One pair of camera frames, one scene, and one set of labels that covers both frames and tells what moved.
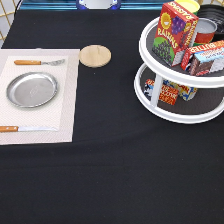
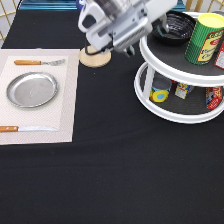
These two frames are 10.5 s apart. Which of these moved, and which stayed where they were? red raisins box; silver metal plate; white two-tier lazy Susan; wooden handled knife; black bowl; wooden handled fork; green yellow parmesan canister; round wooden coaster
Moved: red raisins box; black bowl; green yellow parmesan canister
Stayed: wooden handled fork; round wooden coaster; silver metal plate; white two-tier lazy Susan; wooden handled knife
